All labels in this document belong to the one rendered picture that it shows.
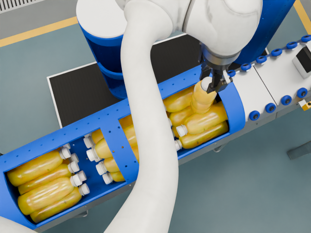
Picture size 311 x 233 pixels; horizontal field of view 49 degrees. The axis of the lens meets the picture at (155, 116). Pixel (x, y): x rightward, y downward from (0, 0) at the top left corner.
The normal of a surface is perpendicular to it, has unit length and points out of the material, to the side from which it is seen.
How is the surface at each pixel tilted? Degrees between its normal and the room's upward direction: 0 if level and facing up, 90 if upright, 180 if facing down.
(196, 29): 76
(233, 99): 24
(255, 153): 0
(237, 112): 42
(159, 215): 37
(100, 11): 0
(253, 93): 0
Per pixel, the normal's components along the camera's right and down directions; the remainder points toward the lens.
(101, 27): -0.03, -0.25
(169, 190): 0.68, -0.19
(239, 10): -0.02, 0.15
